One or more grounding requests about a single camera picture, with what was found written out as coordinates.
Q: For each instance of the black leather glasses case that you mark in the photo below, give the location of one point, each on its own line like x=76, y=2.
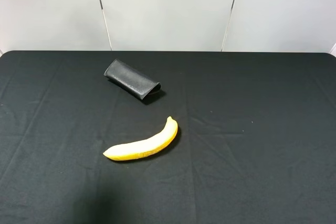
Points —
x=136, y=83

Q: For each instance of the yellow banana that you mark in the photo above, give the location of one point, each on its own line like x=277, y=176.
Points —
x=144, y=148

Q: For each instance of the black table cloth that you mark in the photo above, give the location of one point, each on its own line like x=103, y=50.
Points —
x=255, y=140

